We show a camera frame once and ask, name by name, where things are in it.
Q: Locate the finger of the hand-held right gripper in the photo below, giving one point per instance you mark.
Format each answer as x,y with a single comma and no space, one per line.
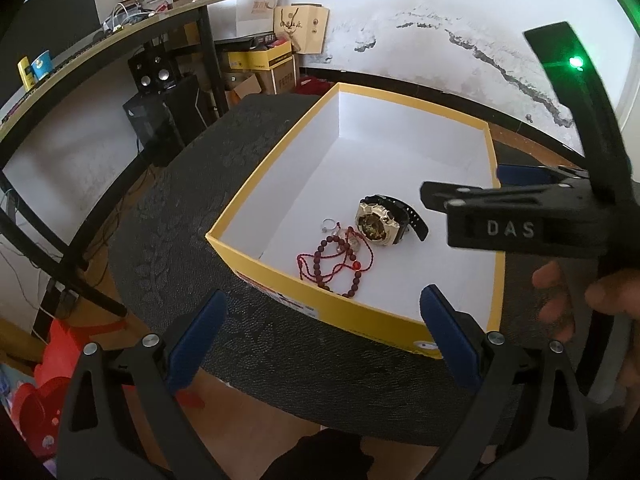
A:
500,220
525,174

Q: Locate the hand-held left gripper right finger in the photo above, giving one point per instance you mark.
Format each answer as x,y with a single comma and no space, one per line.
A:
450,335

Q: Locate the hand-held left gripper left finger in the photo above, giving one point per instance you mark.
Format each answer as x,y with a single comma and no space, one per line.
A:
197,340

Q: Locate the yellow cardboard box white inside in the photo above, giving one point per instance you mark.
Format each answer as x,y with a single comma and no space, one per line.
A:
400,160

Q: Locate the gold black wristwatch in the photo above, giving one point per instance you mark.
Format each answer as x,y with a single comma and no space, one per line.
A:
372,222

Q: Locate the person's right hand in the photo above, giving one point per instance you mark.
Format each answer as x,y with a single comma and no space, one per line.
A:
620,292

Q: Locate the dark patterned table mat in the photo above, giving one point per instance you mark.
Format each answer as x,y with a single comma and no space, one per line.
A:
200,185

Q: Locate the red plastic bag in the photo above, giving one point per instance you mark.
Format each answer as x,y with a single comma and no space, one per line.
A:
35,410

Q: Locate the small red bag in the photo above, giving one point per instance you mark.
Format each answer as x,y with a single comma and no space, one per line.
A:
312,86

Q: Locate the open brown cardboard carton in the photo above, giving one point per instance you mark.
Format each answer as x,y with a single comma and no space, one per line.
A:
242,87

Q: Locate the brown paper bag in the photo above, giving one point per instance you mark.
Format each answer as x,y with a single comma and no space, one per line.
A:
305,30

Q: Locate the black speaker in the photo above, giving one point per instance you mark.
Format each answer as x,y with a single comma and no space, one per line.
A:
150,72

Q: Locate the yellow black carton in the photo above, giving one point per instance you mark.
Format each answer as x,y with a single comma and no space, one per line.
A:
255,60

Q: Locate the black flat box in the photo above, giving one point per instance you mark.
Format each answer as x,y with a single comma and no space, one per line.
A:
245,42

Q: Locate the blue white cup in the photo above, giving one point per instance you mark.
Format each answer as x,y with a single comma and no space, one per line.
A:
42,66

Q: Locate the yellow container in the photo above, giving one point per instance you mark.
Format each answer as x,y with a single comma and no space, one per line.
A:
26,75

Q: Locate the white paper bag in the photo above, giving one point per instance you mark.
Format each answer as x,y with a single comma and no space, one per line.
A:
250,10

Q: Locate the black monitor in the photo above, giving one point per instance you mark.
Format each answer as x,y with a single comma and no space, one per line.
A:
50,20

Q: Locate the black metal frame desk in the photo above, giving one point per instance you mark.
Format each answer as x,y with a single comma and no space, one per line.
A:
209,60

